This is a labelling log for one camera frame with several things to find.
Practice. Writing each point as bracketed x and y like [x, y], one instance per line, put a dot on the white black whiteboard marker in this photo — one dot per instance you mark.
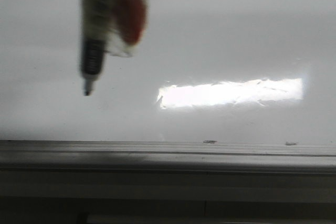
[95, 25]

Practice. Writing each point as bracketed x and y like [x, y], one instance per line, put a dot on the red round magnet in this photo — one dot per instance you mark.
[128, 22]

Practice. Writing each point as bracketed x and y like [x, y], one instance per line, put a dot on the white whiteboard with aluminium frame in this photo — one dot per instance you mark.
[214, 85]

